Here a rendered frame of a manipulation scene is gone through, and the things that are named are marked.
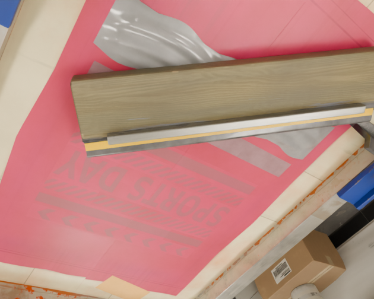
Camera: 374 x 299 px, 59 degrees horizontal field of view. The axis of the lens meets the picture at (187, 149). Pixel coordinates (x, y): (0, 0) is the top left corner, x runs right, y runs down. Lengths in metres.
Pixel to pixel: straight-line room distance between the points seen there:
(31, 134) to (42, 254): 0.24
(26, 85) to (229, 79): 0.23
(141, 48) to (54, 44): 0.09
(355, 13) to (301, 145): 0.19
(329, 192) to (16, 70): 0.49
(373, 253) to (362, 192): 1.95
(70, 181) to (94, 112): 0.15
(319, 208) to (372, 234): 1.97
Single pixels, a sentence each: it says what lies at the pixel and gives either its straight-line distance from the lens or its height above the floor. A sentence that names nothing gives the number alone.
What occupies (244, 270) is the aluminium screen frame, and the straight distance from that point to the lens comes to 0.69.
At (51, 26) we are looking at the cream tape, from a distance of 0.39.
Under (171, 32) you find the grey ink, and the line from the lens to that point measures 0.39.
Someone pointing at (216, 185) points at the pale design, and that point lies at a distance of 0.53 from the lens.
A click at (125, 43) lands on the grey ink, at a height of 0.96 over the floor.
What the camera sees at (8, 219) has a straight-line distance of 0.57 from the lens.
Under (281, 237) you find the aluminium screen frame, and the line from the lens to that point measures 0.64.
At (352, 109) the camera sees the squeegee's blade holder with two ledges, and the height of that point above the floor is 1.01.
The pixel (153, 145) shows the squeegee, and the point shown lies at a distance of 0.41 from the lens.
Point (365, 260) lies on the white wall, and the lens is 2.56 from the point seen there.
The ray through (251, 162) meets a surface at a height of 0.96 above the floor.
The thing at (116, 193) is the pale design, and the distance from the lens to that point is 0.52.
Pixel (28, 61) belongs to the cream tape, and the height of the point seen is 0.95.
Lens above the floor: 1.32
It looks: 51 degrees down
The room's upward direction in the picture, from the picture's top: 163 degrees clockwise
